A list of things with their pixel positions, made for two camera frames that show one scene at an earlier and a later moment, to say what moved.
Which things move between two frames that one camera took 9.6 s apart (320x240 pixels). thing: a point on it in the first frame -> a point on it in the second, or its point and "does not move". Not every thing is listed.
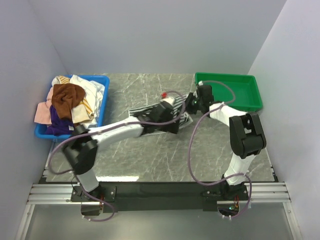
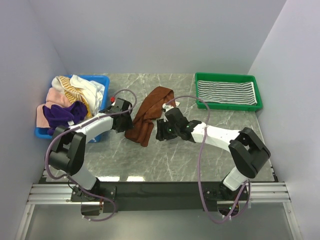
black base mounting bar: x=157 y=197 does not move
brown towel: x=65 y=97 -> x=140 y=130
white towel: x=94 y=91 does not move
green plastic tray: x=245 y=88 does not move
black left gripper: x=170 y=127 -> x=128 y=125
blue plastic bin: x=41 y=131 does not move
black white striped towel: x=179 y=103 -> x=227 y=92
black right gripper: x=191 y=96 -> x=161 y=125
